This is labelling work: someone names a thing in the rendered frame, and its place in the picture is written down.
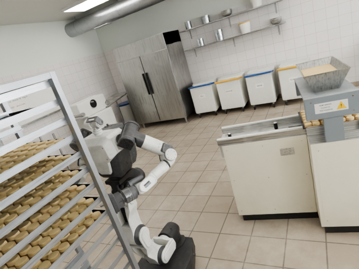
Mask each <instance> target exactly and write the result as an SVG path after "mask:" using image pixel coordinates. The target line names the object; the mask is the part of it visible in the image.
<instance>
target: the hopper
mask: <svg viewBox="0 0 359 269"><path fill-rule="evenodd" d="M295 65H296V67H297V68H298V70H299V72H300V74H301V75H302V77H303V78H304V79H305V81H306V82H307V83H308V85H309V86H310V87H311V89H312V90H313V91H314V93H315V92H321V91H326V90H332V89H337V88H340V87H341V85H342V83H343V81H344V79H345V77H346V75H347V74H348V72H349V70H350V68H351V66H349V65H347V64H345V63H344V62H342V61H340V60H339V59H337V58H336V57H334V56H329V57H325V58H320V59H316V60H311V61H307V62H302V63H299V64H295Z"/></svg>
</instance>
